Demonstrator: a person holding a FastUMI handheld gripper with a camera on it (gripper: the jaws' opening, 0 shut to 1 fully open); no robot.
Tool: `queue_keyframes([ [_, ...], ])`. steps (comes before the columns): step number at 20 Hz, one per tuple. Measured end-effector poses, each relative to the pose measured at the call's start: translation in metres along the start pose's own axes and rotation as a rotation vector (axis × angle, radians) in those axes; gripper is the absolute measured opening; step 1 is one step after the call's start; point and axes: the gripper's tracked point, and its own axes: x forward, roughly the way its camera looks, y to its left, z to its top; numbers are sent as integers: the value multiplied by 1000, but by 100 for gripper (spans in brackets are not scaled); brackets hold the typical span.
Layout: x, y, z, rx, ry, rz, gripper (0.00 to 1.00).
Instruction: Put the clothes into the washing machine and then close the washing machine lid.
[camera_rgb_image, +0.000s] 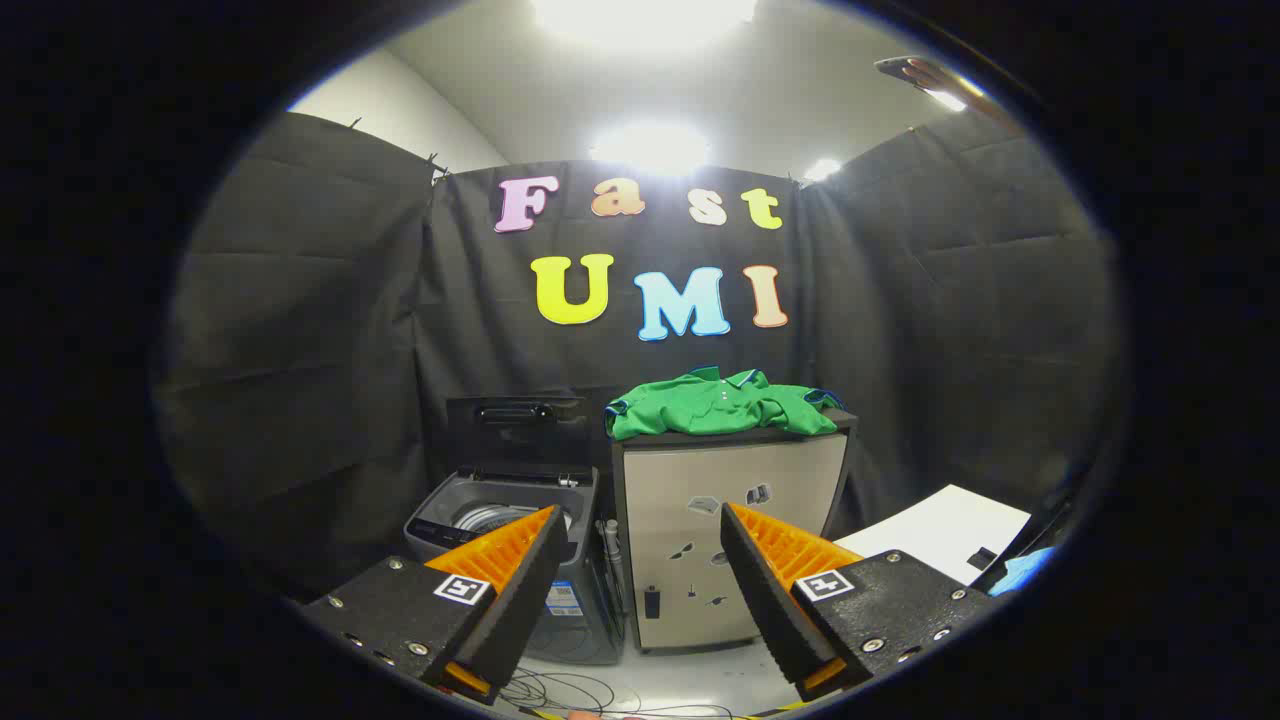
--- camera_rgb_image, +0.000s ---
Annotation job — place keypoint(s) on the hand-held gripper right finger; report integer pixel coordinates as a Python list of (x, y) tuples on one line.
[(760, 590)]

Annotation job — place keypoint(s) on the grey washing machine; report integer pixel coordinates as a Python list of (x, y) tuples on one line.
[(585, 630)]

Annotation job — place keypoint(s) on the beige cabinet with dark top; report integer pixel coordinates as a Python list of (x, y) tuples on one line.
[(680, 470)]

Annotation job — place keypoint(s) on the small ceiling light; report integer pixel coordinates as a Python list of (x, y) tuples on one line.
[(822, 169)]

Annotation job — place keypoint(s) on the white flat board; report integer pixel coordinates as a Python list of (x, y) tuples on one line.
[(940, 525)]

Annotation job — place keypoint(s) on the large ceiling light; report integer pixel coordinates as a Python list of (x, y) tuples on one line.
[(645, 18)]

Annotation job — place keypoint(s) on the light blue item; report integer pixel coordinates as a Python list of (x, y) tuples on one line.
[(1022, 572)]

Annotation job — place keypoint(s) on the round ceiling light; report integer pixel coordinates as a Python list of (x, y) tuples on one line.
[(650, 148)]

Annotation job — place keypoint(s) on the green polo shirt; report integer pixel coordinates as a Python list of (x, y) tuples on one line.
[(715, 405)]

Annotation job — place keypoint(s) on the dark overhead fixture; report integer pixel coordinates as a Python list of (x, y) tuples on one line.
[(915, 72)]

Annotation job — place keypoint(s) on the black backdrop cloth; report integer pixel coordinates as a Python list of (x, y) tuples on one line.
[(330, 330)]

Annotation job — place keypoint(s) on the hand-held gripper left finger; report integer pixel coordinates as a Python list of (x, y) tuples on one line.
[(520, 590)]

